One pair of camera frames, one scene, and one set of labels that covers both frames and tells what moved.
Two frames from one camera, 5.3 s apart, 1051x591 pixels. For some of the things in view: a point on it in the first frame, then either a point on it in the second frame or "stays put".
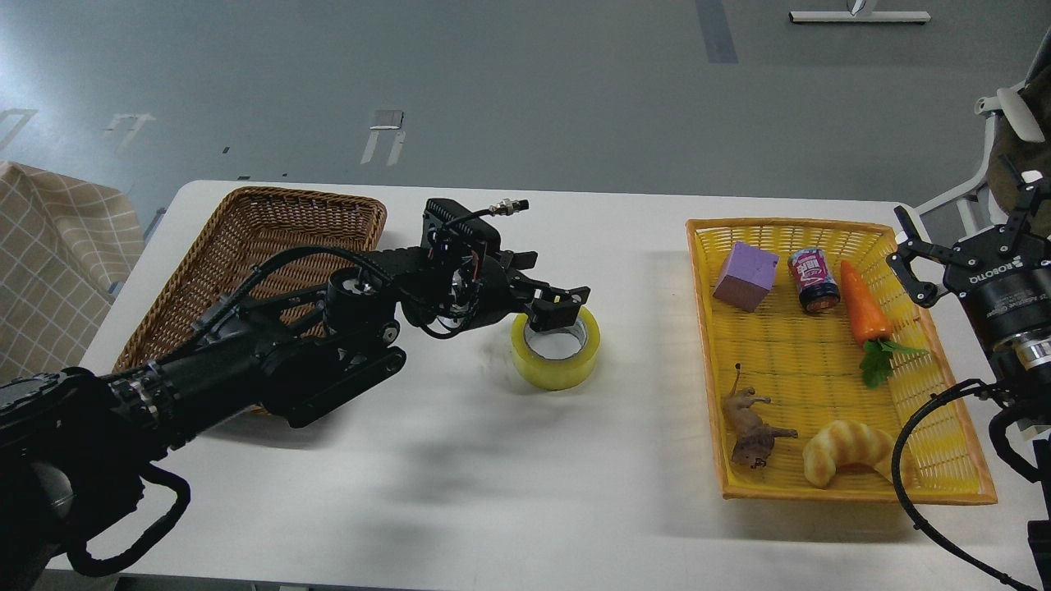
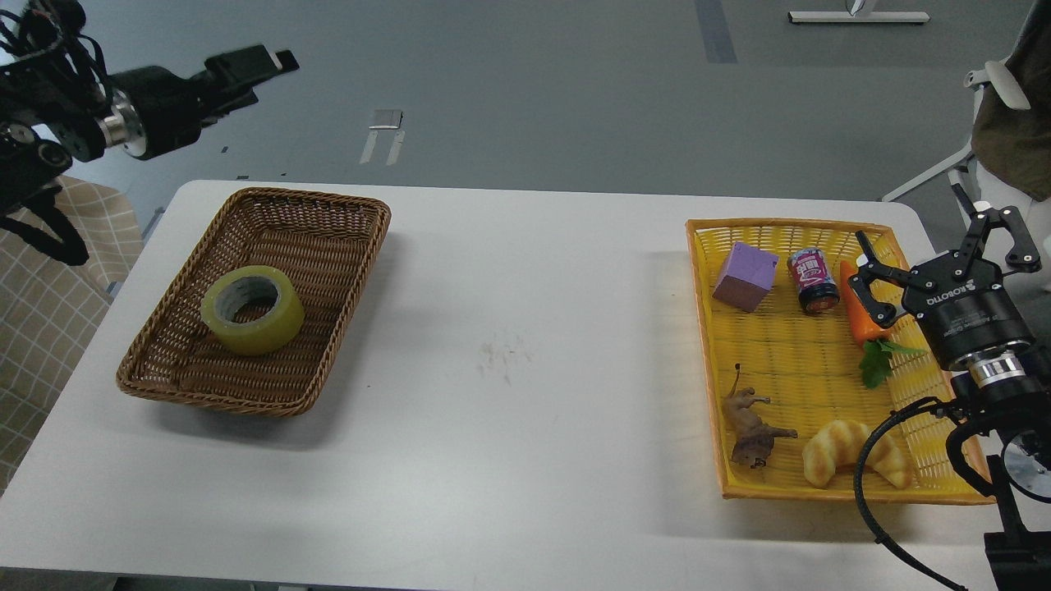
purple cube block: x=747 y=277 stays put
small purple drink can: x=817 y=286 stays put
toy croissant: x=843 y=442 stays put
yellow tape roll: x=555 y=374 to x=234 y=289
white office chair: x=976 y=210 to x=980 y=191
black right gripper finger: x=920 y=291 to x=883 y=314
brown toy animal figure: x=754 y=440 stays put
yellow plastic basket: x=811 y=351 stays put
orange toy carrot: x=874 y=329 stays put
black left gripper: x=490 y=289 to x=172 y=111
